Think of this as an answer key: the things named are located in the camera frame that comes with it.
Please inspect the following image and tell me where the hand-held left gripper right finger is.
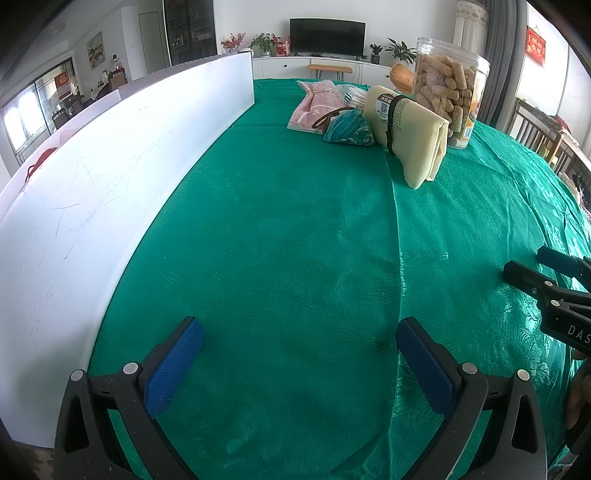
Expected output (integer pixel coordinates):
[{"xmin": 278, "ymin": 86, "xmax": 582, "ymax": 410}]
[{"xmin": 330, "ymin": 316, "xmax": 548, "ymax": 480}]

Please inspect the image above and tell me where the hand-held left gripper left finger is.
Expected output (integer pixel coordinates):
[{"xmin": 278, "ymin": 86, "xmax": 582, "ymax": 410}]
[{"xmin": 54, "ymin": 316, "xmax": 205, "ymax": 480}]

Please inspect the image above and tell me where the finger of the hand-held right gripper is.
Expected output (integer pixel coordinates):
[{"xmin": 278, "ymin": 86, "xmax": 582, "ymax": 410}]
[
  {"xmin": 503, "ymin": 261, "xmax": 591, "ymax": 308},
  {"xmin": 537, "ymin": 246, "xmax": 591, "ymax": 280}
]

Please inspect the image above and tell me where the white foam board wall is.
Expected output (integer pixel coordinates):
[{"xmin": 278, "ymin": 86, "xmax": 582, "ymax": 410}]
[{"xmin": 0, "ymin": 51, "xmax": 256, "ymax": 448}]

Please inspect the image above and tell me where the person's right hand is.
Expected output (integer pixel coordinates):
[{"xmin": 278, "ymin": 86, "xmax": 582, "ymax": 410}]
[{"xmin": 566, "ymin": 362, "xmax": 591, "ymax": 430}]

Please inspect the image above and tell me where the dark wooden chair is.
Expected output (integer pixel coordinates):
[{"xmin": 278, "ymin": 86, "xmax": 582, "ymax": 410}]
[
  {"xmin": 549, "ymin": 131, "xmax": 591, "ymax": 176},
  {"xmin": 510, "ymin": 98, "xmax": 561, "ymax": 158}
]

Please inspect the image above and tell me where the green satin tablecloth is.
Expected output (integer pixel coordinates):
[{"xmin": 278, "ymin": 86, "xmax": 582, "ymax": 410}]
[{"xmin": 88, "ymin": 78, "xmax": 591, "ymax": 480}]

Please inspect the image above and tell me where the clear snack jar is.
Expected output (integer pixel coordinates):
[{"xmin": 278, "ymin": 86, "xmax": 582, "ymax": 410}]
[{"xmin": 412, "ymin": 37, "xmax": 491, "ymax": 151}]

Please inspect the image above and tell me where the grey curtain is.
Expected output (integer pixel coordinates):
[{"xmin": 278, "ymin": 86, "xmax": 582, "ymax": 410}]
[{"xmin": 485, "ymin": 0, "xmax": 527, "ymax": 125}]

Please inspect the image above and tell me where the teal patterned pouch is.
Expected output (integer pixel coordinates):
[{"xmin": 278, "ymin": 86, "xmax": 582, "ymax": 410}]
[{"xmin": 323, "ymin": 108, "xmax": 376, "ymax": 147}]

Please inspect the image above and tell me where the orange bread loaf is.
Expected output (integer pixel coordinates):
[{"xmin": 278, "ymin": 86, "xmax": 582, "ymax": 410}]
[{"xmin": 390, "ymin": 64, "xmax": 416, "ymax": 93}]

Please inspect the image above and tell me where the white curtain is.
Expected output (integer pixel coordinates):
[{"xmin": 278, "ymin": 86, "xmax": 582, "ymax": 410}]
[{"xmin": 455, "ymin": 0, "xmax": 490, "ymax": 51}]

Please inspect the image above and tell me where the clear plastic bag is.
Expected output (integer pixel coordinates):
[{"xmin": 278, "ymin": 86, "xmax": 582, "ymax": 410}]
[{"xmin": 339, "ymin": 84, "xmax": 370, "ymax": 109}]

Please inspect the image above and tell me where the large green potted plant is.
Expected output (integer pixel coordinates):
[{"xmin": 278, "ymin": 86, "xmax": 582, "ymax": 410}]
[{"xmin": 385, "ymin": 38, "xmax": 416, "ymax": 63}]

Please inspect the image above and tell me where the pink packaged cloth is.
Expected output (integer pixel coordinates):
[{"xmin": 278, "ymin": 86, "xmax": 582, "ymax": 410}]
[{"xmin": 287, "ymin": 80, "xmax": 345, "ymax": 136}]

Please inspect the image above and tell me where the glass sliding door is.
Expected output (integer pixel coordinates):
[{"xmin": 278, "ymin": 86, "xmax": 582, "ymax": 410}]
[{"xmin": 2, "ymin": 69, "xmax": 77, "ymax": 162}]

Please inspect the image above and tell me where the wooden stool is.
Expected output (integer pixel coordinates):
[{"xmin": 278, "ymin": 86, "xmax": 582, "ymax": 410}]
[{"xmin": 307, "ymin": 64, "xmax": 354, "ymax": 80}]

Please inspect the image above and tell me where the black television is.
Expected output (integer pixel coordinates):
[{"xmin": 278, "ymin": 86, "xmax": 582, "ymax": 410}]
[{"xmin": 289, "ymin": 18, "xmax": 367, "ymax": 55}]

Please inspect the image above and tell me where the white television cabinet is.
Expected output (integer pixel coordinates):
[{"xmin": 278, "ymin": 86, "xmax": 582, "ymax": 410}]
[{"xmin": 252, "ymin": 55, "xmax": 398, "ymax": 84}]

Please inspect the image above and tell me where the white interior door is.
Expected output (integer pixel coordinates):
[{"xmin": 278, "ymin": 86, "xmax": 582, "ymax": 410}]
[{"xmin": 139, "ymin": 11, "xmax": 169, "ymax": 77}]

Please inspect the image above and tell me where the red flower bouquet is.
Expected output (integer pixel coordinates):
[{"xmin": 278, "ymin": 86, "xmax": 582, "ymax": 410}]
[{"xmin": 221, "ymin": 32, "xmax": 246, "ymax": 55}]

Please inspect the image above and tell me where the dark glass display cabinet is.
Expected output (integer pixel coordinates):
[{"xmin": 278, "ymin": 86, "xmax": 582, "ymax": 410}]
[{"xmin": 163, "ymin": 0, "xmax": 218, "ymax": 65}]

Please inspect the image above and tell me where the leafy green potted plant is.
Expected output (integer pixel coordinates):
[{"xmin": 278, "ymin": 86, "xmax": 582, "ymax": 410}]
[{"xmin": 249, "ymin": 32, "xmax": 280, "ymax": 57}]

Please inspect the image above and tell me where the cream rolled pillow black strap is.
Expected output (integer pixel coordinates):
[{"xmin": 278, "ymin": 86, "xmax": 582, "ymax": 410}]
[{"xmin": 364, "ymin": 85, "xmax": 451, "ymax": 190}]

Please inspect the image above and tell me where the red wall poster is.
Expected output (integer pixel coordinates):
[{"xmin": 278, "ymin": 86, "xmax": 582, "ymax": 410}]
[{"xmin": 526, "ymin": 25, "xmax": 547, "ymax": 64}]

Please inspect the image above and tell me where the red bag handle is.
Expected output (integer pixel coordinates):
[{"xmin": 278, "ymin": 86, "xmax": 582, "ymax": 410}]
[{"xmin": 25, "ymin": 148, "xmax": 58, "ymax": 178}]

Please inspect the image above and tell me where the brown strap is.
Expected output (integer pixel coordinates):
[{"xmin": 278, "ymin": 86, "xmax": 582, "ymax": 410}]
[{"xmin": 314, "ymin": 108, "xmax": 356, "ymax": 134}]

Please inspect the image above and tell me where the framed wall painting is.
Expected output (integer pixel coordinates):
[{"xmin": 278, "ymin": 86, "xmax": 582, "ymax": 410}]
[{"xmin": 88, "ymin": 31, "xmax": 106, "ymax": 70}]

